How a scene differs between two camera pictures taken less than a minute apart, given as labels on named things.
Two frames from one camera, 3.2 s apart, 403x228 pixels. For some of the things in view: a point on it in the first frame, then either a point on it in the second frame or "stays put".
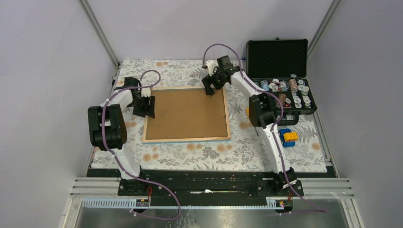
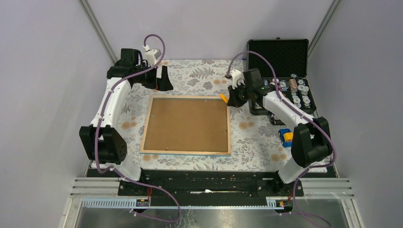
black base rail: (210, 188) stays put
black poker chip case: (281, 66) stays put
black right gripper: (208, 80) -> (233, 101)
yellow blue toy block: (287, 137) stays put
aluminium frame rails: (310, 186) stays put
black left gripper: (148, 109) -> (161, 84)
